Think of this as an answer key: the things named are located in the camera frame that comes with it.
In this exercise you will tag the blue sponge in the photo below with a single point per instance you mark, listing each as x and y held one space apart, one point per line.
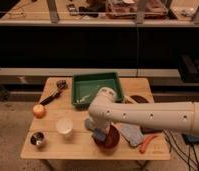
99 135

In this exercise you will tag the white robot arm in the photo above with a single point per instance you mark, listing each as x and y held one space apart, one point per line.
181 117

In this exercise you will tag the red bowl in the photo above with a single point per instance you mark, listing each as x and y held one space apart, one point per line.
112 139

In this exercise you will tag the green plastic tray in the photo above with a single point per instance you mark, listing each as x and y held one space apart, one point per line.
86 86

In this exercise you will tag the banana piece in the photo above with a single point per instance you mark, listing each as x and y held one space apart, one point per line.
128 99

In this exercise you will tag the dark brown plate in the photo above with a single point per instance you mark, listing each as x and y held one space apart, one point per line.
138 99

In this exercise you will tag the white plastic cup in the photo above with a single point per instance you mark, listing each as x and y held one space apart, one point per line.
64 126

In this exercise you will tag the grey blue cloth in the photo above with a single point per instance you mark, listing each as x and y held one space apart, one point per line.
131 133

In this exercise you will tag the wooden folding table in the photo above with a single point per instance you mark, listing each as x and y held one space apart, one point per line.
80 146

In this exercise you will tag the orange fruit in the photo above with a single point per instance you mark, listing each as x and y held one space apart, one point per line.
39 111

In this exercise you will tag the orange carrot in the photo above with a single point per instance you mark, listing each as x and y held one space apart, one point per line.
146 142

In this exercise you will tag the small metal cup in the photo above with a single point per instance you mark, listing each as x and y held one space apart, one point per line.
38 139

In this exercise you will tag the black box on shelf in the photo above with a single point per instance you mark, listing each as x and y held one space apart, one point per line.
189 69

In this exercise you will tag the black handled scoop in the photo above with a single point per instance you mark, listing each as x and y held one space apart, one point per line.
61 85

